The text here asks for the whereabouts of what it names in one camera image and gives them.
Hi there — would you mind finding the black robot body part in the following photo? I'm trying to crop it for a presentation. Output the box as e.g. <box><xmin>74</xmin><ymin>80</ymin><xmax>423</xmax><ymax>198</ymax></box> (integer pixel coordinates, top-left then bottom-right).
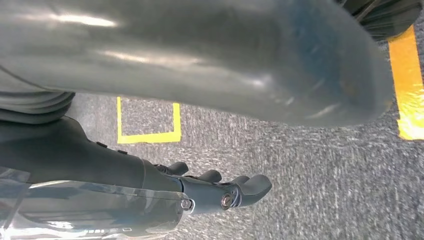
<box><xmin>336</xmin><ymin>0</ymin><xmax>424</xmax><ymax>43</ymax></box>

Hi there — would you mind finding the yellow floor tape square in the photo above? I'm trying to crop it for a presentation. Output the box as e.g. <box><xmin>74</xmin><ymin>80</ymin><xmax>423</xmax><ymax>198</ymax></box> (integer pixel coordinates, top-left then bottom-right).
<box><xmin>116</xmin><ymin>96</ymin><xmax>182</xmax><ymax>145</ymax></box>
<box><xmin>386</xmin><ymin>24</ymin><xmax>424</xmax><ymax>142</ymax></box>

